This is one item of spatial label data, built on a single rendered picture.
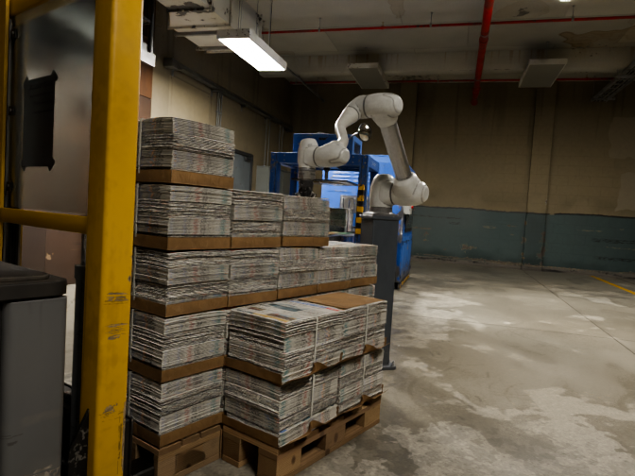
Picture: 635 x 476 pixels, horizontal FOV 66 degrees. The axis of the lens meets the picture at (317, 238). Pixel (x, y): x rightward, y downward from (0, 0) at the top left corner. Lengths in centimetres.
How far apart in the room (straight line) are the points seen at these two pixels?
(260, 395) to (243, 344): 20
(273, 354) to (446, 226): 1024
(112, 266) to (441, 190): 1082
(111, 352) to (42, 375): 17
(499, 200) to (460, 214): 91
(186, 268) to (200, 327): 24
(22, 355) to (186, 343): 65
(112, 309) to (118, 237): 19
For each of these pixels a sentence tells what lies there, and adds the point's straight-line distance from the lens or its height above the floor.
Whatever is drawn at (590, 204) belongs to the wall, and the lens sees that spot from 1220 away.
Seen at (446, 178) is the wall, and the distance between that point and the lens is 1191.
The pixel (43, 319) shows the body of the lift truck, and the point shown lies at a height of 69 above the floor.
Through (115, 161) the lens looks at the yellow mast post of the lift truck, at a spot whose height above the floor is 110.
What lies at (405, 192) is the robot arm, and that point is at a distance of 306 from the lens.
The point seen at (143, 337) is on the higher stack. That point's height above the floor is 51.
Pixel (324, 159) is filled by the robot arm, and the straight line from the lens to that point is 242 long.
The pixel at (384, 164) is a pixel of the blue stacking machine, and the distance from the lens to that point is 683.
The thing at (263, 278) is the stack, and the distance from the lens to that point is 207.
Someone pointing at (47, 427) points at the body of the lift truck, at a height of 41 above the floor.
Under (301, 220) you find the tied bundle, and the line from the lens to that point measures 224.
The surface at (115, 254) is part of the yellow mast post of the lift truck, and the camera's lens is 140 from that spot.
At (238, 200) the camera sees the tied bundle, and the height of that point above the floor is 102.
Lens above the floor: 100
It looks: 3 degrees down
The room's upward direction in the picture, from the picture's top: 4 degrees clockwise
